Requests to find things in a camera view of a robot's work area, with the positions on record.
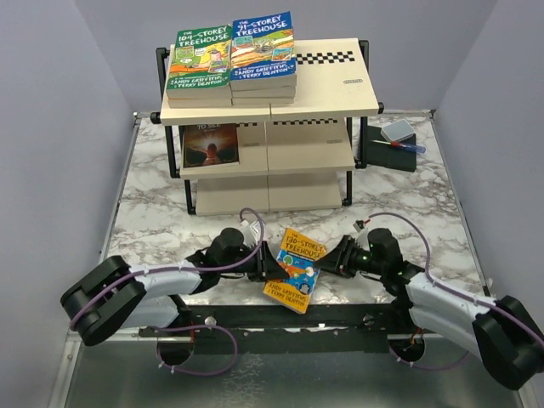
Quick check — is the grey small case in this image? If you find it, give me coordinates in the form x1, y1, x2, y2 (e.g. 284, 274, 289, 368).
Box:
380, 119, 416, 142

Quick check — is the black box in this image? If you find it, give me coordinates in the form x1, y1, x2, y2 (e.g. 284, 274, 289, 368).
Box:
366, 126, 417, 173

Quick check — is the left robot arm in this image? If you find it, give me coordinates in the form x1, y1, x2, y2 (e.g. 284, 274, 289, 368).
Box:
60, 228, 288, 346

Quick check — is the blue 91-Storey Treehouse book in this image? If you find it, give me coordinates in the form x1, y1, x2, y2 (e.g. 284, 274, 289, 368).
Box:
230, 11, 298, 91

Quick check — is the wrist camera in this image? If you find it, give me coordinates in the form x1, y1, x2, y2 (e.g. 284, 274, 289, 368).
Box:
354, 218, 371, 247
240, 219, 261, 247

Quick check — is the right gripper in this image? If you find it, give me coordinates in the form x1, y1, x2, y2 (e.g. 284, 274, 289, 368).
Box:
314, 234, 386, 279

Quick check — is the dark Three Days To See book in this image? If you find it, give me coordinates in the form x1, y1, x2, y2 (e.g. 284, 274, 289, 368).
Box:
183, 123, 240, 168

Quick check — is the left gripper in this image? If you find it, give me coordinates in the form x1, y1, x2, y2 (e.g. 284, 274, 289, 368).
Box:
219, 240, 289, 281

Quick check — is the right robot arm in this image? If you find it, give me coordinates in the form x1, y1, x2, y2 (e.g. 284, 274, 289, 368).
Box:
314, 228, 543, 390

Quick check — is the beige three-tier shelf rack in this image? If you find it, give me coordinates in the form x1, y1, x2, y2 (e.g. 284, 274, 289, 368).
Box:
151, 38, 383, 216

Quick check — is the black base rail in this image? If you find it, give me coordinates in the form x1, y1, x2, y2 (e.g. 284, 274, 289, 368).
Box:
139, 302, 426, 354

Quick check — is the yellow 130-Storey Treehouse book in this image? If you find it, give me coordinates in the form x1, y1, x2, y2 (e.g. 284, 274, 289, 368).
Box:
263, 228, 327, 315

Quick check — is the lilac Treehouse book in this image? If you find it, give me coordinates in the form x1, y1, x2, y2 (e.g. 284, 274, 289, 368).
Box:
231, 87, 296, 99

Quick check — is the red blue screwdriver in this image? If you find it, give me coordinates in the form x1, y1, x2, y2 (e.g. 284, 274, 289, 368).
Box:
372, 140, 426, 154

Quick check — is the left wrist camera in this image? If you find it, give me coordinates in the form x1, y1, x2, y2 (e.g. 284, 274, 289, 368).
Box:
240, 219, 261, 247

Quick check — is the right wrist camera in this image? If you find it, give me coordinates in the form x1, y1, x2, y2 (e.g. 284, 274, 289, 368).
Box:
354, 218, 371, 247

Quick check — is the green 104-Storey Treehouse book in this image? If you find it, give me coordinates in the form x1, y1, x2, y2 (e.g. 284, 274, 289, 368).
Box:
165, 25, 232, 99

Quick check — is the purple 117-Storey Treehouse book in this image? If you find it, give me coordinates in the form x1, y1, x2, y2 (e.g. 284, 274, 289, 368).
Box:
232, 97, 294, 107

